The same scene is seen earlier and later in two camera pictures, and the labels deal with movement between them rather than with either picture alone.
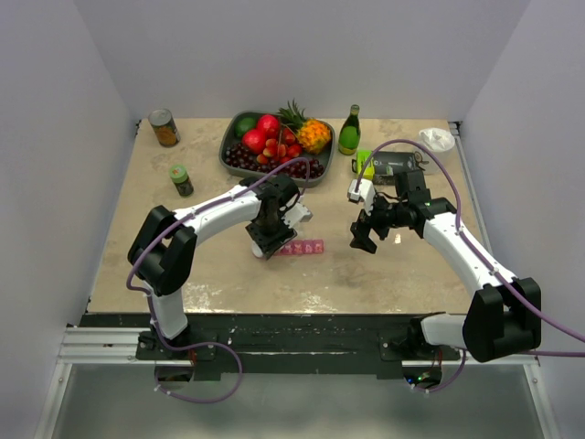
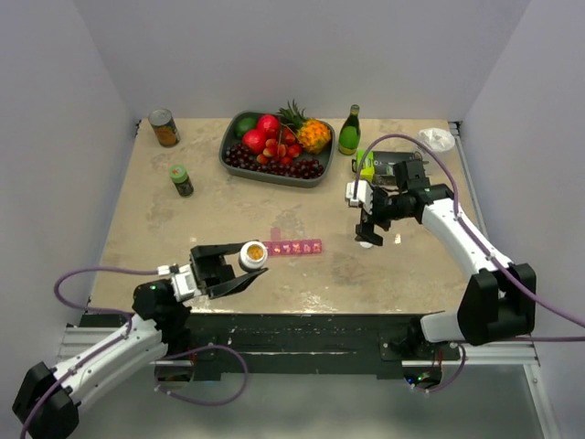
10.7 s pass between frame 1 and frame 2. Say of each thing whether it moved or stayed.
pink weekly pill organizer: stayed
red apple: stayed
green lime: stayed
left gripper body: moved
